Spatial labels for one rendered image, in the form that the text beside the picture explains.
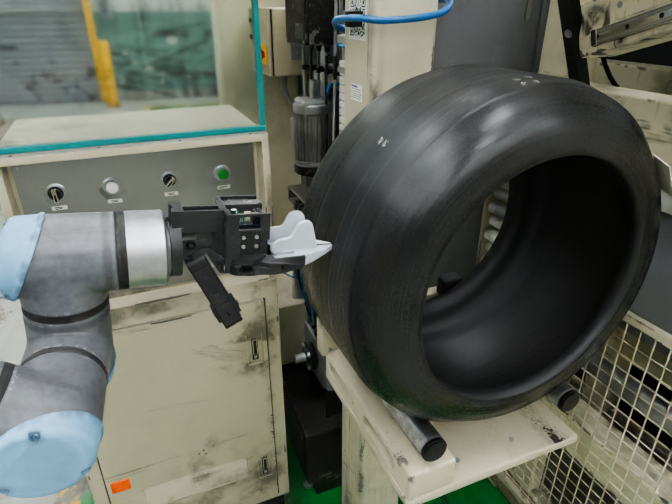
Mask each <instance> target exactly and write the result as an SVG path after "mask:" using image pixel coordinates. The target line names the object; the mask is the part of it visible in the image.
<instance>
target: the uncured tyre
mask: <svg viewBox="0 0 672 504"><path fill-rule="evenodd" d="M523 76H535V77H537V78H539V79H540V80H542V81H544V82H545V83H542V84H536V85H531V86H526V87H520V86H519V85H517V84H515V83H514V82H512V81H509V80H508V79H512V78H517V77H523ZM383 133H386V134H388V135H390V136H392V137H394V138H393V139H392V140H391V141H390V143H389V144H388V145H387V146H386V147H385V148H384V150H383V151H380V150H378V149H376V148H374V147H372V145H373V144H374V143H375V142H376V141H377V140H378V138H379V137H380V136H381V135H382V134H383ZM508 181H509V196H508V203H507V208H506V213H505V216H504V219H503V222H502V225H501V228H500V230H499V232H498V235H497V237H496V239H495V241H494V242H493V244H492V246H491V247H490V249H489V251H488V252H487V254H486V255H485V256H484V258H483V259H482V260H481V262H480V263H479V264H478V265H477V266H476V267H475V268H474V269H473V271H472V272H471V273H469V274H468V275H467V276H466V277H465V278H464V279H463V280H462V281H460V282H459V283H458V284H456V285H455V286H454V287H452V288H450V289H449V290H447V291H446V292H444V293H442V294H440V295H438V296H436V297H433V298H431V299H428V300H426V296H427V292H428V289H429V286H430V283H431V280H432V277H433V275H434V272H435V270H436V268H437V266H438V264H439V262H440V260H441V258H442V256H443V254H444V252H445V250H446V249H447V247H448V245H449V244H450V242H451V240H452V239H453V237H454V236H455V234H456V233H457V232H458V230H459V229H460V228H461V226H462V225H463V224H464V222H465V221H466V220H467V219H468V218H469V216H470V215H471V214H472V213H473V212H474V211H475V210H476V209H477V208H478V206H479V205H480V204H481V203H482V202H483V201H485V200H486V199H487V198H488V197H489V196H490V195H491V194H492V193H493V192H495V191H496V190H497V189H498V188H500V187H501V186H502V185H503V184H505V183H506V182H508ZM302 213H303V214H304V217H305V220H309V221H311V222H312V224H313V228H314V233H315V239H316V240H321V241H326V242H330V243H331V244H332V250H330V251H329V252H327V253H326V254H324V255H323V256H321V257H320V258H318V259H316V260H315V261H313V262H311V263H309V264H307V265H305V266H304V267H302V268H301V272H302V278H303V283H304V287H305V290H306V293H307V296H308V299H309V302H310V304H311V306H312V308H313V310H314V312H315V314H316V315H317V317H318V319H319V320H320V322H321V323H322V324H323V326H324V327H325V329H326V330H327V332H328V333H329V334H330V336H331V337H332V339H333V340H334V342H335V343H336V345H337V346H338V347H339V349H340V350H341V352H342V353H343V355H344V356H345V358H346V359H347V360H348V362H349V363H350V365H351V366H352V368H353V369H354V370H355V372H356V373H357V375H358V376H359V378H360V379H361V380H362V381H363V383H364V384H365V385H366V386H367V387H368V388H369V389H370V390H371V391H372V392H373V393H375V394H376V395H377V396H378V397H380V398H381V399H383V400H384V401H386V402H387V403H389V404H390V405H391V406H393V407H394V408H396V409H398V410H399V411H401V412H403V413H405V414H408V415H410V416H413V417H416V418H419V419H423V420H428V421H436V422H459V421H477V420H485V419H490V418H495V417H499V416H502V415H505V414H508V413H511V412H514V411H516V410H519V409H521V408H523V407H525V406H527V405H530V404H531V403H533V402H535V401H537V400H539V399H541V398H542V397H544V396H546V395H547V394H549V393H550V392H552V391H553V390H555V389H556V388H558V387H559V386H560V385H562V384H563V383H564V382H566V381H567V380H568V379H569V378H571V377H572V376H573V375H574V374H575V373H576V372H578V371H579V370H580V369H581V368H582V367H583V366H584V365H585V364H586V363H587V362H588V361H589V360H590V359H591V358H592V357H593V356H594V355H595V354H596V353H597V352H598V351H599V350H600V348H601V347H602V346H603V345H604V344H605V343H606V341H607V340H608V339H609V338H610V336H611V335H612V334H613V332H614V331H615V330H616V328H617V327H618V326H619V324H620V323H621V321H622V320H623V318H624V317H625V315H626V314H627V312H628V310H629V309H630V307H631V305H632V303H633V302H634V300H635V298H636V296H637V294H638V292H639V290H640V288H641V286H642V284H643V282H644V279H645V277H646V275H647V272H648V270H649V267H650V264H651V261H652V258H653V255H654V251H655V248H656V244H657V239H658V234H659V228H660V220H661V191H660V184H659V179H658V175H657V171H656V167H655V164H654V160H653V156H652V153H651V150H650V146H649V144H648V141H647V139H646V137H645V134H644V132H643V131H642V129H641V127H640V126H639V124H638V122H637V121H636V120H635V118H634V117H633V116H632V115H631V114H630V113H629V112H628V110H626V109H625V108H624V107H623V106H622V105H621V104H619V103H618V102H617V101H615V100H614V99H612V98H611V97H609V96H607V95H606V94H604V93H602V92H601V91H599V90H597V89H596V88H594V87H592V86H590V85H588V84H585V83H583V82H580V81H577V80H573V79H569V78H564V77H558V76H552V75H545V74H539V73H533V72H527V71H521V70H515V69H508V68H507V69H506V68H502V67H501V68H500V67H496V66H495V67H494V66H490V65H489V66H487V65H481V64H461V65H453V66H448V67H443V68H439V69H435V70H432V71H429V72H426V73H423V74H420V75H417V76H415V77H412V78H410V79H407V80H405V81H403V82H401V83H399V84H397V85H395V86H394V87H392V88H390V89H389V90H387V91H385V92H384V93H382V94H381V95H380V96H378V97H377V98H375V99H374V100H373V101H372V102H370V103H369V104H368V105H367V106H365V107H364V108H363V109H362V110H361V111H360V112H359V113H358V114H357V115H356V116H355V117H354V118H353V119H352V120H351V121H350V122H349V123H348V124H347V125H346V127H345V128H344V129H343V130H342V131H341V133H340V134H339V135H338V136H337V138H336V139H335V140H334V142H333V143H332V145H331V146H330V148H329V149H328V151H327V152H326V154H325V156H324V158H323V159H322V161H321V163H320V165H319V167H318V169H317V171H316V173H315V175H314V177H313V180H312V182H311V185H310V187H309V190H308V193H307V196H306V200H305V203H304V207H303V212H302Z"/></svg>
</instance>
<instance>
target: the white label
mask: <svg viewBox="0 0 672 504"><path fill-rule="evenodd" d="M653 157H654V164H655V167H656V171H657V175H658V179H659V184H660V188H661V189H662V190H664V191H665V192H666V193H667V194H668V195H669V196H671V197H672V173H671V166H669V165H668V164H667V163H665V162H664V161H663V160H662V159H660V158H659V157H658V156H656V155H655V154H654V155H653Z"/></svg>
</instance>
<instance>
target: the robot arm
mask: <svg viewBox="0 0 672 504"><path fill-rule="evenodd" d="M244 198H247V200H227V199H244ZM215 203H216V205H196V206H182V205H181V203H180V201H176V202H168V216H169V217H166V220H165V218H164V214H163V211H161V210H160V209H158V210H130V211H114V212H113V211H111V212H83V213H56V214H45V212H40V213H39V214H33V215H19V216H13V217H11V218H9V219H7V220H6V221H5V223H4V224H3V226H2V229H1V232H0V289H1V291H0V292H1V295H2V297H3V298H4V299H7V300H10V301H16V300H17V299H20V305H21V311H22V316H23V322H24V327H25V332H26V338H27V343H26V349H25V352H24V354H23V357H22V360H21V363H20V365H17V364H13V363H9V362H5V361H1V360H0V493H2V494H4V495H6V496H10V497H16V498H37V497H43V496H48V495H52V494H55V493H58V492H60V491H63V490H65V489H67V488H69V487H71V486H72V485H74V484H76V483H77V482H78V481H80V480H81V479H82V478H83V477H84V476H85V475H86V474H87V473H88V472H89V471H90V470H91V468H92V467H93V465H94V463H95V461H96V458H97V455H98V450H99V444H100V442H101V440H102V438H103V433H104V427H103V424H102V422H103V414H104V405H105V397H106V388H107V385H108V384H109V382H110V381H111V379H112V377H113V375H114V370H115V365H116V351H115V348H114V345H113V335H112V324H111V313H110V302H109V291H111V290H119V289H121V290H122V289H131V288H141V287H152V286H163V285H166V284H167V283H168V281H169V274H170V277H172V276H182V274H183V260H184V262H185V264H186V266H187V268H188V269H189V271H190V272H191V274H192V275H193V277H194V279H195V280H196V282H197V283H198V285H199V287H200V288H201V290H202V291H203V293H204V294H205V296H206V298H207V299H208V301H209V302H210V305H209V306H210V308H211V310H212V314H213V316H214V317H215V318H216V319H217V320H218V322H219V323H223V325H224V326H225V328H226V329H228V328H230V327H232V326H233V325H235V324H237V323H238V322H240V321H242V320H243V318H242V317H241V314H240V312H241V311H242V310H241V309H240V307H239V302H238V300H237V299H236V298H234V297H233V295H232V293H228V292H227V291H226V289H225V287H224V286H223V284H222V282H221V281H220V279H219V277H218V276H217V274H216V272H215V271H214V269H213V267H212V266H211V264H210V262H209V261H208V259H207V257H206V256H205V254H207V255H208V257H209V258H210V260H211V261H212V262H213V264H214V265H215V267H216V268H217V270H218V271H219V273H225V274H226V273H229V274H231V275H234V276H257V275H274V274H282V273H286V272H289V271H292V270H295V269H299V268H302V267H304V266H305V265H307V264H309V263H311V262H313V261H315V260H316V259H318V258H320V257H321V256H323V255H324V254H326V253H327V252H329V251H330V250H332V244H331V243H330V242H326V241H321V240H316V239H315V233H314V228H313V224H312V222H311V221H309V220H305V217H304V214H303V213H302V212H301V211H298V210H294V211H291V212H289V214H288V215H287V217H286V219H285V221H284V222H283V224H282V225H280V226H275V227H270V219H271V213H263V211H262V202H261V201H260V200H259V199H256V195H231V196H216V200H215ZM266 254H267V255H266Z"/></svg>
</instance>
